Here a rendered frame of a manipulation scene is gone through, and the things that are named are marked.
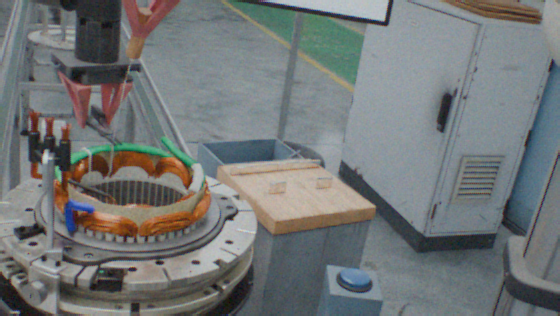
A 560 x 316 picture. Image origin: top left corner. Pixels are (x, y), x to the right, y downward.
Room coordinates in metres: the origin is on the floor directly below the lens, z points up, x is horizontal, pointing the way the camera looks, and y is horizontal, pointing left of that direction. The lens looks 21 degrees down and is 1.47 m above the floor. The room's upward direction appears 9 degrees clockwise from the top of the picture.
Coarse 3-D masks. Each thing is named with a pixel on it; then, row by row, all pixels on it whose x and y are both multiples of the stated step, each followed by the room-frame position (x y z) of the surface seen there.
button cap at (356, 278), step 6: (348, 270) 0.70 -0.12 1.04; (354, 270) 0.70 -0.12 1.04; (360, 270) 0.71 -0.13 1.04; (342, 276) 0.69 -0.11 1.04; (348, 276) 0.69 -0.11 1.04; (354, 276) 0.69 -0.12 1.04; (360, 276) 0.69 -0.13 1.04; (366, 276) 0.69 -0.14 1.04; (348, 282) 0.68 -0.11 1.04; (354, 282) 0.67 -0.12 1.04; (360, 282) 0.68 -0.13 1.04; (366, 282) 0.68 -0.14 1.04
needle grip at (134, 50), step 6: (138, 12) 0.66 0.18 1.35; (144, 12) 0.66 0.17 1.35; (150, 12) 0.66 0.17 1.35; (138, 18) 0.66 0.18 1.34; (144, 18) 0.66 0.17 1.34; (132, 36) 0.66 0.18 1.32; (132, 42) 0.66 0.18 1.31; (138, 42) 0.66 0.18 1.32; (132, 48) 0.67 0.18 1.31; (138, 48) 0.67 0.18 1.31; (126, 54) 0.67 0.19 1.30; (132, 54) 0.67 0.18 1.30; (138, 54) 0.67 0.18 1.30
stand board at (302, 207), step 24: (312, 168) 0.99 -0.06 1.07; (240, 192) 0.86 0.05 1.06; (264, 192) 0.86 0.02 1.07; (288, 192) 0.87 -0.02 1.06; (312, 192) 0.89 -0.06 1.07; (336, 192) 0.90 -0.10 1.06; (264, 216) 0.79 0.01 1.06; (288, 216) 0.79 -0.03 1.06; (312, 216) 0.81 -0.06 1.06; (336, 216) 0.83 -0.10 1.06; (360, 216) 0.86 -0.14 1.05
